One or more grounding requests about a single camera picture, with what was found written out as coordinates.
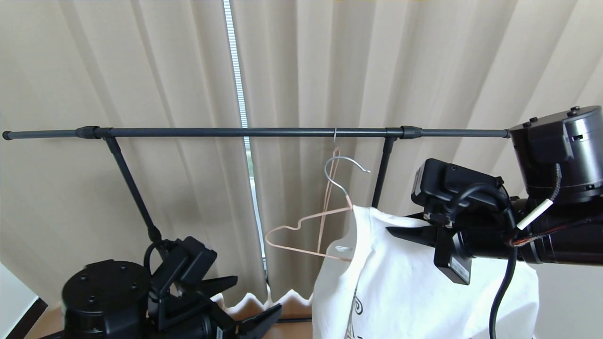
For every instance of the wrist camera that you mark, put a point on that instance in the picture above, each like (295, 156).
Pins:
(183, 263)
(452, 183)

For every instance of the black clothes rack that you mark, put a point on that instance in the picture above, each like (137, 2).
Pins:
(235, 132)

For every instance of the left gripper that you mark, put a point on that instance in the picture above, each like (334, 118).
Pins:
(198, 320)

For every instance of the beige curtain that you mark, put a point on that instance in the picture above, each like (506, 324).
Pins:
(141, 61)

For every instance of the white printed t-shirt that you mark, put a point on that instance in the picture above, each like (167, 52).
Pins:
(405, 292)

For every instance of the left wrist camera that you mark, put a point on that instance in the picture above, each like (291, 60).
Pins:
(183, 263)

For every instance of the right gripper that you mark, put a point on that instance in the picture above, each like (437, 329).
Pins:
(480, 245)

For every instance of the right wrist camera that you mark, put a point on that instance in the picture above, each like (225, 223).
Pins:
(452, 183)

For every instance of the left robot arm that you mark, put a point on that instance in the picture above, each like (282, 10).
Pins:
(103, 301)

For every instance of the pink clothes hanger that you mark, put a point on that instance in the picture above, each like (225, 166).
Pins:
(306, 218)
(326, 207)

